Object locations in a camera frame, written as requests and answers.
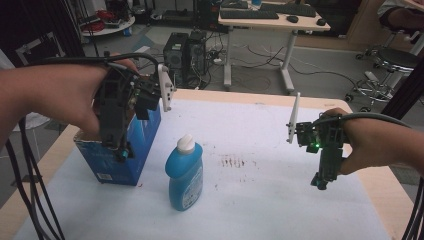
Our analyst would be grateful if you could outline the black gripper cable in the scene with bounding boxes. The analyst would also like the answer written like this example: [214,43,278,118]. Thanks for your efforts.
[19,52,162,77]

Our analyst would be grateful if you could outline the light wooden office desk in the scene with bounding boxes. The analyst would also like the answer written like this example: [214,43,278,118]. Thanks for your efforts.
[217,1,332,95]

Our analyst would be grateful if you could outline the black curtain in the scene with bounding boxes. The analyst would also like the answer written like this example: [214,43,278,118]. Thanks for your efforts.
[0,0,86,70]

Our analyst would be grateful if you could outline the black metal stand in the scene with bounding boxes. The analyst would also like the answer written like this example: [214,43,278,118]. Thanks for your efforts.
[380,59,424,122]

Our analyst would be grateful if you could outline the blue cardboard box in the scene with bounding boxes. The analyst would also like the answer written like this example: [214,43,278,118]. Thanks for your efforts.
[74,105,163,187]

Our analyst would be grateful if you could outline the round white table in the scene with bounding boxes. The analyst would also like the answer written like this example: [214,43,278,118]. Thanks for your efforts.
[80,15,137,38]

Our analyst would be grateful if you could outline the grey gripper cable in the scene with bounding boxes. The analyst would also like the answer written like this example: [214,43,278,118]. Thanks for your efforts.
[311,112,412,131]

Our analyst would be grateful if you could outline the person's right hand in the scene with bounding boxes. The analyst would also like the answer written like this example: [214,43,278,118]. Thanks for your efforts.
[323,107,381,176]

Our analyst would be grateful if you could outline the person's left hand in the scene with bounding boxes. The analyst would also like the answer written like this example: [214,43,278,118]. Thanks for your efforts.
[39,57,140,142]

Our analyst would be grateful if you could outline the bundle of black cables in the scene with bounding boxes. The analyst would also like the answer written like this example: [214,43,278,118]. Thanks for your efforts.
[401,176,424,240]
[4,116,66,240]

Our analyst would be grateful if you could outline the black computer tower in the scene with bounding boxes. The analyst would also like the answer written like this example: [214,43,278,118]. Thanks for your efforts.
[162,31,190,89]
[184,29,208,90]

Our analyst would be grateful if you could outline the black keyboard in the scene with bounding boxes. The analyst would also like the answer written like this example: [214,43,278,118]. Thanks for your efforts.
[259,2,318,18]
[219,9,280,21]

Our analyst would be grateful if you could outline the black floor cable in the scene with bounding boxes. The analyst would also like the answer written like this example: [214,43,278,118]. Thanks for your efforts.
[233,44,359,90]

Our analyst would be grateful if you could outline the red cable coil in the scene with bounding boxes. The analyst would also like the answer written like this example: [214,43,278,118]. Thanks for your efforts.
[95,9,117,22]

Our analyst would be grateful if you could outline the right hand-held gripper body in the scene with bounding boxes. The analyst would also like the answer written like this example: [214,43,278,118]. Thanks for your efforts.
[285,92,350,183]

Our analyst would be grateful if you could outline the white foam mat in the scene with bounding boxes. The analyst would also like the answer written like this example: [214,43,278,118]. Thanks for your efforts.
[12,97,392,240]

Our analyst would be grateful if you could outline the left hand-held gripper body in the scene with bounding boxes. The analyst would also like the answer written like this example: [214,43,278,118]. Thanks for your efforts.
[95,63,177,152]

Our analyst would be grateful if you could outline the white round stand base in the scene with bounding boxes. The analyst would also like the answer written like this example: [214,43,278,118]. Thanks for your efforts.
[11,111,52,132]

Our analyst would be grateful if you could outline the blue bottle with white cap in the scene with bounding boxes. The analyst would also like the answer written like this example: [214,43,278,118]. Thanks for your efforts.
[164,133,205,212]

